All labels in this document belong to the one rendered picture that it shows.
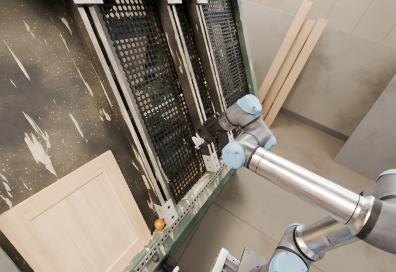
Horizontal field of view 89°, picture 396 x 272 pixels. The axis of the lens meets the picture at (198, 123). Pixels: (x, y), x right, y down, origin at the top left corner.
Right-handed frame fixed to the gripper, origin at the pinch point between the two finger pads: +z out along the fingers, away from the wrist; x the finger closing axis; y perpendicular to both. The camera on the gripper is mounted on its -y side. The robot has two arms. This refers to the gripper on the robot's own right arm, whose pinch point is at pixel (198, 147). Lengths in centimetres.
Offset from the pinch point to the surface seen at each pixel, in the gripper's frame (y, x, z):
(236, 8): 55, -121, -17
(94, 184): 17.4, 35.4, 19.3
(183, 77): 31.7, -29.6, 2.7
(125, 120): 29.0, 15.6, 5.0
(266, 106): -60, -263, 85
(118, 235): -4.8, 38.2, 31.7
